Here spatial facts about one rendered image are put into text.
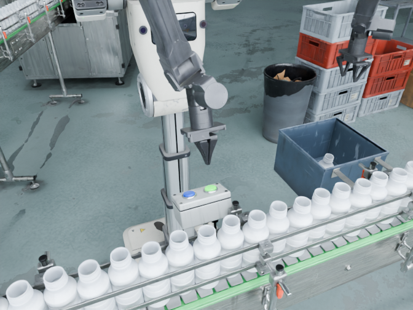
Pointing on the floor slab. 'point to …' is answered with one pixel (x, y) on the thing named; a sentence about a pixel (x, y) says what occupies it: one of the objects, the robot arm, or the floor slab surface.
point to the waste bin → (285, 98)
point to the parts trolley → (396, 16)
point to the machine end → (81, 49)
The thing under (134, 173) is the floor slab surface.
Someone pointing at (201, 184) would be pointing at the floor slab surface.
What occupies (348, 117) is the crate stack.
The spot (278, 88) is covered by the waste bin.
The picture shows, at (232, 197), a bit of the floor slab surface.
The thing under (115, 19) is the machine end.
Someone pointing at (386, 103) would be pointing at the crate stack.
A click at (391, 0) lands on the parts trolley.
